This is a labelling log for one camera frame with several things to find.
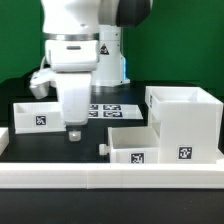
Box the white drawer box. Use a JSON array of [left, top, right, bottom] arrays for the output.
[[99, 126, 159, 164], [13, 102, 66, 134]]

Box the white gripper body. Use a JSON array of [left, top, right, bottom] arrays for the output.
[[45, 40, 99, 126]]

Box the white marker base plate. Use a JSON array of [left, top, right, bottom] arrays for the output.
[[89, 104, 143, 120]]

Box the white drawer cabinet frame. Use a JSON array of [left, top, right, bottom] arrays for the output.
[[145, 86, 223, 164]]

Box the white front fence wall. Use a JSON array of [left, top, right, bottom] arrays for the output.
[[0, 163, 224, 189]]

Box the white rear drawer box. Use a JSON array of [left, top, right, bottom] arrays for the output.
[[13, 102, 66, 134]]

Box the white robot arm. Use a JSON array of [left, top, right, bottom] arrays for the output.
[[40, 0, 153, 141]]

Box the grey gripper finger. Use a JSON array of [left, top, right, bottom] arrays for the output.
[[67, 126, 81, 142]]

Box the white front drawer box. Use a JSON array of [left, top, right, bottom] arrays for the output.
[[99, 126, 159, 164]]

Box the white left fence wall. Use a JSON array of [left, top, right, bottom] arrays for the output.
[[0, 127, 9, 156]]

